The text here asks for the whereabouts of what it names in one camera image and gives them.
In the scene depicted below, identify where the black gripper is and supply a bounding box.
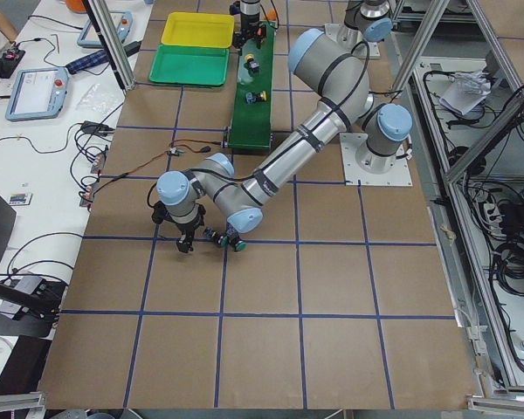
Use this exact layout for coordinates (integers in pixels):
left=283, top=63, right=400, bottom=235
left=171, top=204, right=206, bottom=253
left=232, top=17, right=266, bottom=48

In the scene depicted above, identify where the yellow push button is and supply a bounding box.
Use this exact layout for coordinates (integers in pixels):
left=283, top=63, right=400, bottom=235
left=244, top=53, right=260, bottom=74
left=245, top=90, right=268, bottom=105

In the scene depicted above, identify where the orange cylinder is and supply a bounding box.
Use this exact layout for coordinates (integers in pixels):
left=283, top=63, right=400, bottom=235
left=264, top=10, right=278, bottom=22

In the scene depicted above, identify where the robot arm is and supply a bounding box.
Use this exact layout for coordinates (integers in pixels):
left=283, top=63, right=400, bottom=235
left=229, top=0, right=393, bottom=51
left=152, top=29, right=413, bottom=253

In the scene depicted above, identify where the green push button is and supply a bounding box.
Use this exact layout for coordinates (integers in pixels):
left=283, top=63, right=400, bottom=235
left=226, top=226, right=246, bottom=252
left=203, top=228, right=229, bottom=248

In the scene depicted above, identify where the yellow plastic tray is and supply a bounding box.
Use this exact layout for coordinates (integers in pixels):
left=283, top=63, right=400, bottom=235
left=161, top=12, right=235, bottom=49

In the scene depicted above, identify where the green plastic tray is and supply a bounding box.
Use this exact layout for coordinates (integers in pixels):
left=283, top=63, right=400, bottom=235
left=148, top=45, right=229, bottom=87

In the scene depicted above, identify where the small control circuit board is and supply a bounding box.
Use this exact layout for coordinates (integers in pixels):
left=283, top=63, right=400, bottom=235
left=168, top=148, right=184, bottom=156

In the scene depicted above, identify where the green conveyor belt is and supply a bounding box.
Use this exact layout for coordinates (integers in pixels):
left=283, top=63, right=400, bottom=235
left=226, top=22, right=275, bottom=154

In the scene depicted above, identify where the far teach pendant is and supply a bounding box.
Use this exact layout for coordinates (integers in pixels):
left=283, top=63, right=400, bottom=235
left=76, top=10, right=134, bottom=49

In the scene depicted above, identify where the teach pendant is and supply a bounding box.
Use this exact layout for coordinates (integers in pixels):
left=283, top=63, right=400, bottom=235
left=76, top=10, right=134, bottom=49
left=5, top=67, right=69, bottom=121

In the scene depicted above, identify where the blue plaid umbrella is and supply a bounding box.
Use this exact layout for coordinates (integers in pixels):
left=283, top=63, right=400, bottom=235
left=65, top=50, right=108, bottom=75

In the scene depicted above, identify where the near teach pendant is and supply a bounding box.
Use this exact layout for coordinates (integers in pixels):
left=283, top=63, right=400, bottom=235
left=5, top=67, right=69, bottom=121

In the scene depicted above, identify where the red black power cable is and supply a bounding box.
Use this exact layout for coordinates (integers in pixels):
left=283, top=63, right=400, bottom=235
left=80, top=138, right=224, bottom=206

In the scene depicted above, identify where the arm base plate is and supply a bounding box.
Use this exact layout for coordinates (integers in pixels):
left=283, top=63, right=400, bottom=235
left=324, top=24, right=381, bottom=59
left=340, top=133, right=413, bottom=188

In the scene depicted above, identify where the aluminium frame post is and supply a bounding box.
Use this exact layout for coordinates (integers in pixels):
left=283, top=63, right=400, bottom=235
left=82, top=0, right=135, bottom=92

